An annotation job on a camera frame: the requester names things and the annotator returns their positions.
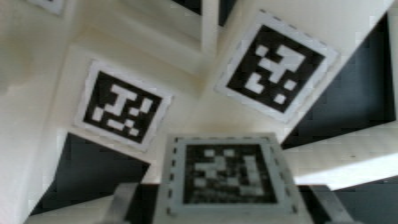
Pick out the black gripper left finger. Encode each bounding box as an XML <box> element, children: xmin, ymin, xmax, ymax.
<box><xmin>94</xmin><ymin>182</ymin><xmax>160</xmax><ymax>224</ymax></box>

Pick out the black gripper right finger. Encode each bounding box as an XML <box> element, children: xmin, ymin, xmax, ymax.
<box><xmin>299</xmin><ymin>185</ymin><xmax>364</xmax><ymax>224</ymax></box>

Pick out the white chair back frame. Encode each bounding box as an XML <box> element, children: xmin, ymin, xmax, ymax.
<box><xmin>0</xmin><ymin>0</ymin><xmax>398</xmax><ymax>224</ymax></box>

